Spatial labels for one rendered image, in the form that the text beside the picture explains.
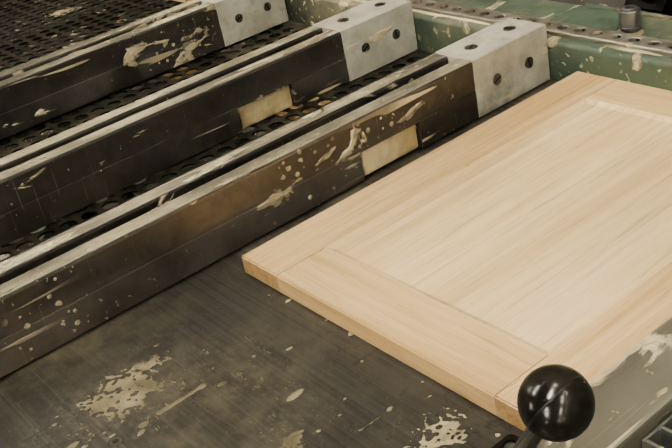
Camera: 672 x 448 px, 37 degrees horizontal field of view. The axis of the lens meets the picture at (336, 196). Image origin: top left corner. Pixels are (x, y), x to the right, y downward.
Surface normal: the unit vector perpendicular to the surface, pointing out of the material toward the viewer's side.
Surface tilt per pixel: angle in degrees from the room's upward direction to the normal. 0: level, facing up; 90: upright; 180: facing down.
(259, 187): 90
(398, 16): 90
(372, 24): 90
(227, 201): 90
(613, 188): 59
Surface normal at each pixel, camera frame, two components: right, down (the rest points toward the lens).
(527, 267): -0.18, -0.87
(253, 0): 0.62, 0.26
